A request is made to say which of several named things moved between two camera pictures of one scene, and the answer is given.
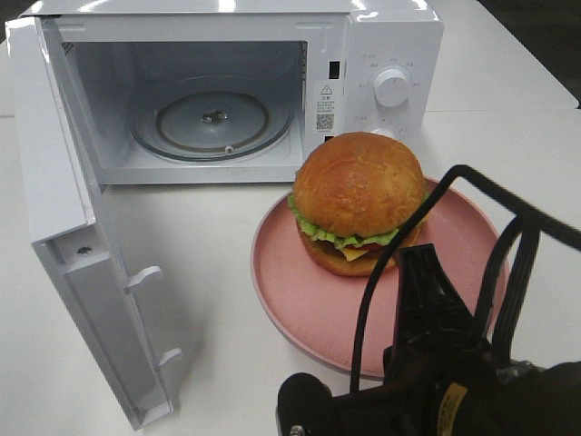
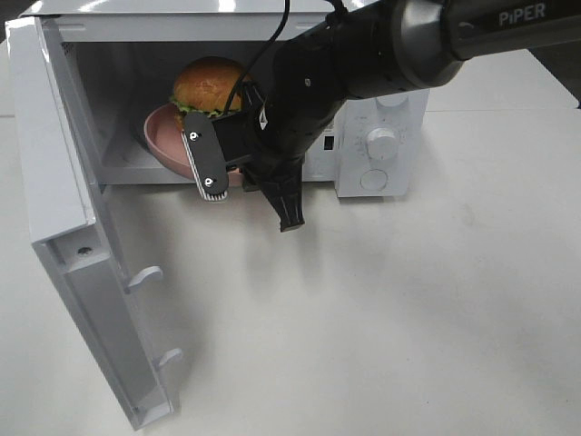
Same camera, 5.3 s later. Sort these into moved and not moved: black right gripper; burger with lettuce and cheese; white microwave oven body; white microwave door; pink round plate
Moved: pink round plate; black right gripper; burger with lettuce and cheese
Not moved: white microwave oven body; white microwave door
